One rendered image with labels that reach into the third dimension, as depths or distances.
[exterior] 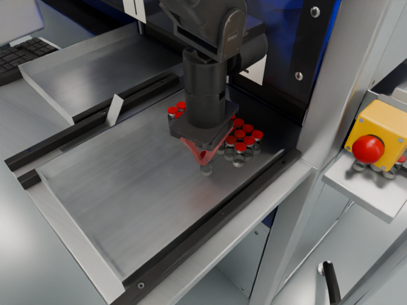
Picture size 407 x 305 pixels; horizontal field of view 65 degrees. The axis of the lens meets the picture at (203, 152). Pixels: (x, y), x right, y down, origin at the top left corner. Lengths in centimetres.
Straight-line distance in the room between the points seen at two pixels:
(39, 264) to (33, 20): 98
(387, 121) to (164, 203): 35
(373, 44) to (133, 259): 43
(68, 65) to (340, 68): 66
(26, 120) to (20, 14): 57
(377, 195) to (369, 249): 104
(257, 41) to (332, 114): 17
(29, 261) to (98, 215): 111
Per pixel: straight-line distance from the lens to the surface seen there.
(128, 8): 85
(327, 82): 51
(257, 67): 58
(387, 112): 53
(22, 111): 80
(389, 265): 93
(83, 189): 58
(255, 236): 93
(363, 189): 62
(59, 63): 93
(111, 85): 80
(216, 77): 41
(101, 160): 62
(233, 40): 38
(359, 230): 168
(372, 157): 50
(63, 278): 154
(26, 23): 129
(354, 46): 48
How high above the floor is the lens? 132
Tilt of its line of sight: 47 degrees down
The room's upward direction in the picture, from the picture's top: straight up
